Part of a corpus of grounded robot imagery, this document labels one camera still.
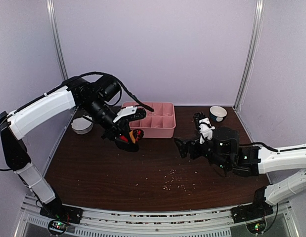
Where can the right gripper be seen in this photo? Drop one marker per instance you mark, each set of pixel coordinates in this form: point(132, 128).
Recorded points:
point(185, 145)

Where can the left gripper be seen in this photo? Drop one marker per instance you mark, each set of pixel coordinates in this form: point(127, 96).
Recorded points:
point(114, 132)

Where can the argyle black red sock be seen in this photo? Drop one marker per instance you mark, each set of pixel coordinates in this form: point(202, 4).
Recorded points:
point(134, 136)

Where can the pink divided organizer tray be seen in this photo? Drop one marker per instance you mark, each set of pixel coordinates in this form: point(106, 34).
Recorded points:
point(158, 124)

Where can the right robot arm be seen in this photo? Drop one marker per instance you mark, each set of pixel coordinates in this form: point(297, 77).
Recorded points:
point(222, 148)

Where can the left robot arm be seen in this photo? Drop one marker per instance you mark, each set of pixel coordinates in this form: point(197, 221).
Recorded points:
point(75, 92)

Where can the white and teal bowl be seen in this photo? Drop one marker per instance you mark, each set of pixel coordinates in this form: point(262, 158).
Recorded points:
point(217, 113)

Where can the white scalloped bowl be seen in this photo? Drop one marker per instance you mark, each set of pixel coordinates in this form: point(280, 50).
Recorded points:
point(82, 125)

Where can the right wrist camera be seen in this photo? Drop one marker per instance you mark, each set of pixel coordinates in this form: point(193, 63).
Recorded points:
point(204, 127)

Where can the aluminium front rail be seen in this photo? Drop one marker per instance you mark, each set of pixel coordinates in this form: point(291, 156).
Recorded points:
point(215, 222)

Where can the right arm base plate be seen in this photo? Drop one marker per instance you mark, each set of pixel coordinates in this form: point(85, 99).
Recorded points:
point(253, 215)

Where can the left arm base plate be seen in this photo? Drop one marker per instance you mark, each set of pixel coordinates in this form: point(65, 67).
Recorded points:
point(61, 220)

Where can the right aluminium frame post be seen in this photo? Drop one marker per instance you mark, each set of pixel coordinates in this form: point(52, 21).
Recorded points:
point(254, 41)

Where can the aluminium frame post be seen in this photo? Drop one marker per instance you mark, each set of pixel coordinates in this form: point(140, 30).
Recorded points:
point(56, 38)
point(254, 41)

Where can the left aluminium frame post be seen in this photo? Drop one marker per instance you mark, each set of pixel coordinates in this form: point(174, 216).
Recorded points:
point(56, 38)

